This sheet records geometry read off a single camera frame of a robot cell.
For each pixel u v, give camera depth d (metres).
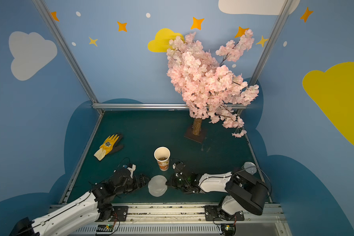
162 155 0.82
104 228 0.73
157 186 0.84
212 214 0.73
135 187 0.72
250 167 0.85
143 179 0.74
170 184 0.79
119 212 0.75
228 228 0.73
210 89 0.63
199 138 1.05
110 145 0.98
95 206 0.56
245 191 0.44
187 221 0.74
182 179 0.67
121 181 0.65
